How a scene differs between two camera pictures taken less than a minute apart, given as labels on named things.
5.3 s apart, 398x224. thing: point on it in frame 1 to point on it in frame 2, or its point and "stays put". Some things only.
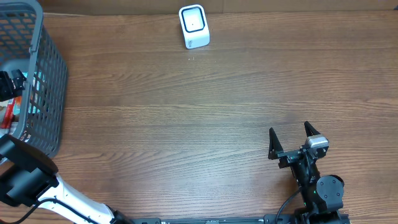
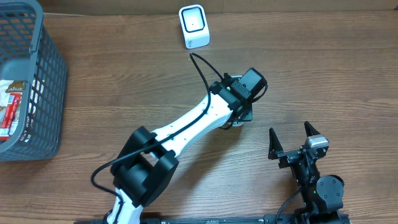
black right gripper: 294,154 stays put
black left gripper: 11,84 to 245,115
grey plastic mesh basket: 25,45 stays put
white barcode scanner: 194,26 stays put
